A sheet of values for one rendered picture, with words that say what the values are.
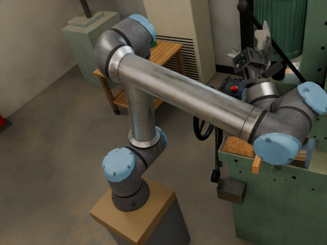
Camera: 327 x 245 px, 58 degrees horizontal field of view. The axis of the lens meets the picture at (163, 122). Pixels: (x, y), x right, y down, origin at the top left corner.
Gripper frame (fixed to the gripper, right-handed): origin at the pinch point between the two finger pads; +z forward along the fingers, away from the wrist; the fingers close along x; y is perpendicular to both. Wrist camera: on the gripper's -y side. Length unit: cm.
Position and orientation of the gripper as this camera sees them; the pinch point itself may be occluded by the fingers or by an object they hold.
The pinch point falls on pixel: (248, 35)
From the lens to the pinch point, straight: 105.7
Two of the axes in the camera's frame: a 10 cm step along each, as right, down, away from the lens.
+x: -4.9, 3.7, 7.9
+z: -1.4, -9.3, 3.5
